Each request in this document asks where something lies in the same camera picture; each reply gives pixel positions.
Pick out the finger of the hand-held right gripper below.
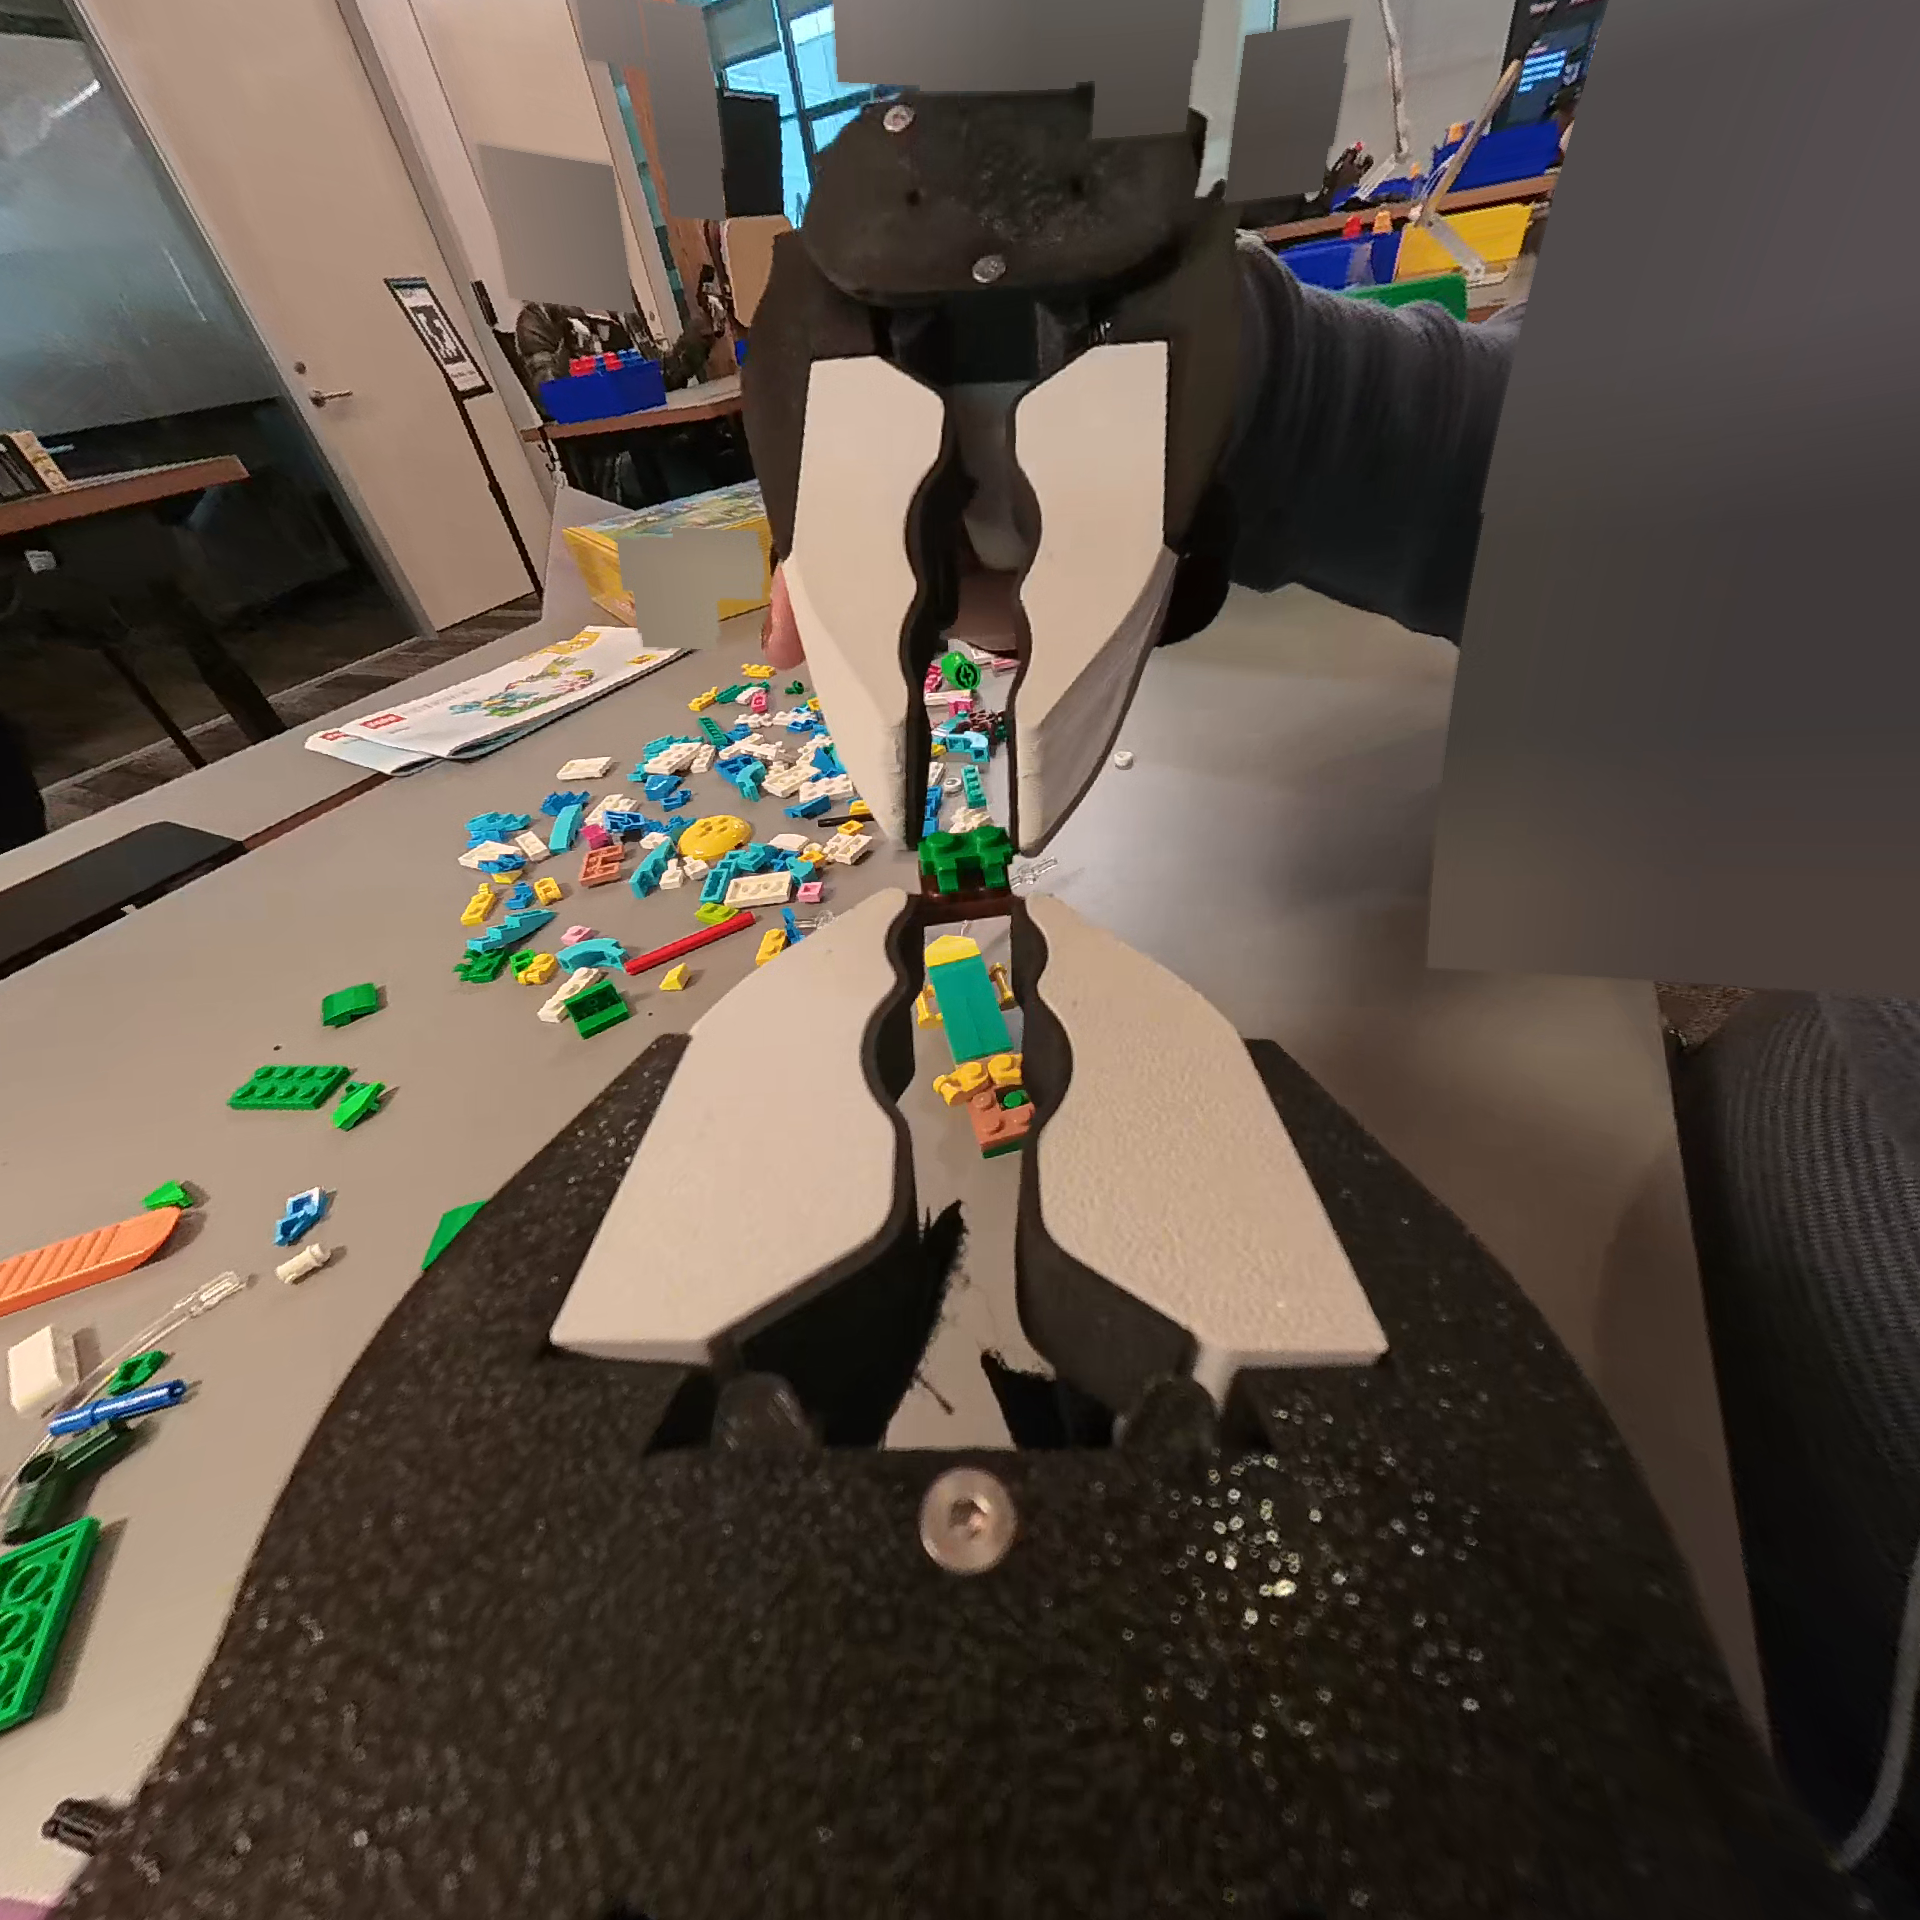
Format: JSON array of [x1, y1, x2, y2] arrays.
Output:
[[1009, 342, 1184, 855], [778, 356, 953, 857]]

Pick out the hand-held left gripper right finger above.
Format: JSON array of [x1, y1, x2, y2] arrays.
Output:
[[1011, 891, 1393, 1369]]

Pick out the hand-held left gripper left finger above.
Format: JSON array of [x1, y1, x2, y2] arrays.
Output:
[[547, 891, 965, 1369]]

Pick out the grey desk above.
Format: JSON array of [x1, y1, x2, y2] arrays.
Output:
[[0, 585, 1771, 1907]]

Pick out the person's right hand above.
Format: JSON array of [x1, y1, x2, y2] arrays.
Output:
[[761, 558, 1039, 671]]

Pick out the brown table with bins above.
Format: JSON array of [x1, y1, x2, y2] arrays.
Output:
[[527, 382, 753, 506]]

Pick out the teal toy brick build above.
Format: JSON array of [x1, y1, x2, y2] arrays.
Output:
[[919, 931, 1039, 1161]]

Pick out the yellow toy set box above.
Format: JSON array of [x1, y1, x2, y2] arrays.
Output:
[[562, 483, 776, 646]]

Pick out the blue bin with bricks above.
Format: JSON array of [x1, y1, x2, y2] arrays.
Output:
[[537, 347, 671, 426]]

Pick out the pile of colourful toy bricks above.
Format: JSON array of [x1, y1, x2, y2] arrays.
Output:
[[456, 637, 1051, 1038]]

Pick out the blue storage bin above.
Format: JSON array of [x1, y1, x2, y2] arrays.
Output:
[[1431, 118, 1565, 189], [1265, 223, 1412, 290]]

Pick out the instruction booklet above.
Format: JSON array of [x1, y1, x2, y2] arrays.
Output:
[[304, 627, 695, 778]]

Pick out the black sign stand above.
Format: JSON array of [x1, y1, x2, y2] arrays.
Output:
[[385, 275, 549, 601]]

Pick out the yellow storage bin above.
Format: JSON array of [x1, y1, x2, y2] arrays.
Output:
[[1394, 201, 1536, 278]]

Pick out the white door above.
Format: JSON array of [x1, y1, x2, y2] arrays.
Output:
[[93, 0, 553, 635]]

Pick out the person's leg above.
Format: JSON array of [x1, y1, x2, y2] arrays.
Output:
[[1663, 989, 1920, 1877]]

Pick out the orange brick separator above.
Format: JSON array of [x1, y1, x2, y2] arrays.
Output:
[[0, 1206, 184, 1319]]

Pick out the blue toy rod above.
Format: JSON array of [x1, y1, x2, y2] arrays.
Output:
[[49, 1380, 191, 1438]]

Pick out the brown wooden table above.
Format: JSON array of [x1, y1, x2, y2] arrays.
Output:
[[0, 455, 289, 775]]

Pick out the dark green connector piece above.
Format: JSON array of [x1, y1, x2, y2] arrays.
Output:
[[2, 1422, 140, 1545]]

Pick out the green plate with holes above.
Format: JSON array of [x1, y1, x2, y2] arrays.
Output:
[[0, 1517, 99, 1735]]

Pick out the wall screen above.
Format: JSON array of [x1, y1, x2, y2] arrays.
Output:
[[1507, 0, 1596, 127]]

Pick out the black desk cable cover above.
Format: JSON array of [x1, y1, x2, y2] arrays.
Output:
[[0, 823, 245, 977]]

